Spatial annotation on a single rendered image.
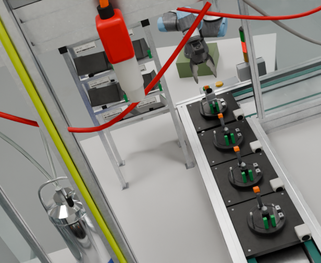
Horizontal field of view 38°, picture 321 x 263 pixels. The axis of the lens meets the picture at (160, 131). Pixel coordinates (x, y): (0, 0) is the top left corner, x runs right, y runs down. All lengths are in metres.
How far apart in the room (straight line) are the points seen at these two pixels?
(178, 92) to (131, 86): 1.92
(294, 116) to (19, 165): 2.66
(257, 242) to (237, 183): 0.28
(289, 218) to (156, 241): 0.55
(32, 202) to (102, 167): 1.50
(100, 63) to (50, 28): 1.06
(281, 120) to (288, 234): 0.70
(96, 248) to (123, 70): 0.85
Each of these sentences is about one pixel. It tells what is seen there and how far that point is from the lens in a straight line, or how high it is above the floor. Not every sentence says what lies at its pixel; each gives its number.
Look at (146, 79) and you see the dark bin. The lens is 1.96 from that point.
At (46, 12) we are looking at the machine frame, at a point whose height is 2.07.
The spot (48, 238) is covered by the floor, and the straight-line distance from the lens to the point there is 3.46.
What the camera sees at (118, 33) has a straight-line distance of 0.75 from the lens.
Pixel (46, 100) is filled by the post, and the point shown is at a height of 1.94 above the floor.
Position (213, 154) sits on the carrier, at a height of 0.97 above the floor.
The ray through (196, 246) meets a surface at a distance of 1.90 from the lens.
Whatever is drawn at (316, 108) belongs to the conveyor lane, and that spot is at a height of 0.92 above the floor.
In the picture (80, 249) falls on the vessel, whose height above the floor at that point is 1.26.
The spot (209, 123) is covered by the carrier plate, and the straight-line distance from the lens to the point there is 2.24.
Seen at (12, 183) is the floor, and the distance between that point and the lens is 4.09.
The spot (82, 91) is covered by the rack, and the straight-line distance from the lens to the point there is 1.90.
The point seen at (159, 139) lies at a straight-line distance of 2.41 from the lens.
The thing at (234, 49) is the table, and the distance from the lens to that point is 2.99.
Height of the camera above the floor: 2.35
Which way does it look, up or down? 37 degrees down
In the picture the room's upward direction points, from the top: 19 degrees counter-clockwise
